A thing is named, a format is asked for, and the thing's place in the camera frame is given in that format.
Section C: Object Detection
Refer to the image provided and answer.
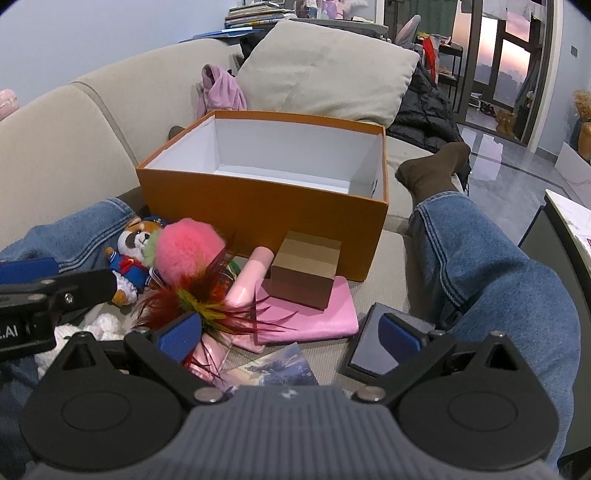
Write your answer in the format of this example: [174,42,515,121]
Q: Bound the stack of books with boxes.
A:
[225,1,297,30]

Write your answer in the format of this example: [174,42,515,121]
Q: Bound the grey desk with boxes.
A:
[295,16,389,42]

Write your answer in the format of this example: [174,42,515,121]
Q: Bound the black puffer jacket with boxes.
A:
[387,65,472,155]

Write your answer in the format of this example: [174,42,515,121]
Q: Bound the orange cardboard box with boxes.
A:
[135,110,390,283]

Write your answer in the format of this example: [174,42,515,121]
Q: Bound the glass balcony door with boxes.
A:
[470,0,555,141]

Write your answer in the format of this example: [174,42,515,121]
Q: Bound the small brown cardboard box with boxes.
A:
[270,231,342,311]

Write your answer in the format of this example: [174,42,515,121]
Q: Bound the brown curly plush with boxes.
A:
[573,90,591,124]

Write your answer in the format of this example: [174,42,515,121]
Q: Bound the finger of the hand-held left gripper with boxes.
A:
[0,268,117,324]
[0,257,60,286]

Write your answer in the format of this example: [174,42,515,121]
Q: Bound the pink cylindrical bottle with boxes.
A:
[225,247,275,308]

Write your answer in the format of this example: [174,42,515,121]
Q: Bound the purple garment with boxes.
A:
[195,64,247,121]

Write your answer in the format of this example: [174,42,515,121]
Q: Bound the person's legs in jeans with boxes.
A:
[406,191,581,474]
[0,198,141,480]

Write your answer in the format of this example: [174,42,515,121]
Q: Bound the pink fluffy cushion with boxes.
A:
[0,89,20,121]

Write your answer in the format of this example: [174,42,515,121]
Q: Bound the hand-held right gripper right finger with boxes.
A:
[355,313,536,407]

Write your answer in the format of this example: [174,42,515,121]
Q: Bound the blue folder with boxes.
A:
[178,28,256,44]

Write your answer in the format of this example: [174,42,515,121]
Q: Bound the white fluffy plush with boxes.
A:
[36,313,126,379]

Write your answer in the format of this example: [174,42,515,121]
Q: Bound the pink fluffy pompom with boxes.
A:
[141,218,228,287]

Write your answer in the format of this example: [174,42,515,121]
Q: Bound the fox plush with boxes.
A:
[105,216,167,306]

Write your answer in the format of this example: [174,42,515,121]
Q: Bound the red feather toy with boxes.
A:
[134,237,296,384]

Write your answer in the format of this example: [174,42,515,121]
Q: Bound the black metal rack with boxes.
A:
[434,34,465,114]

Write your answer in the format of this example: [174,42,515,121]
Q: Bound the printed picture card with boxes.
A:
[222,344,320,393]

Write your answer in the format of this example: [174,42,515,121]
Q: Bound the pink grey chair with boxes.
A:
[394,14,423,48]

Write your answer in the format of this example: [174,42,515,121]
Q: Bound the beige sofa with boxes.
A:
[0,37,462,352]

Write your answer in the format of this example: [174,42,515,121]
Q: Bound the pink plastic packet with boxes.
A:
[188,332,232,385]

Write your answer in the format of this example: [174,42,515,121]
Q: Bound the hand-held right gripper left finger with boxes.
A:
[48,311,222,407]

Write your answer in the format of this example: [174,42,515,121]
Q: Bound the white board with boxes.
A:
[555,141,591,182]

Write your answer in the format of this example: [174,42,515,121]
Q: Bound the pink wallet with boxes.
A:
[231,275,360,354]

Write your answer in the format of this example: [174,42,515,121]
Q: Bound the beige cushion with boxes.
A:
[233,19,420,127]

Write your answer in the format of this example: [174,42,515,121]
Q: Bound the person's right foot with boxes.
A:
[396,142,472,204]

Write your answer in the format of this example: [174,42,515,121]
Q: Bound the white marble coffee table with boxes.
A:
[519,188,591,460]

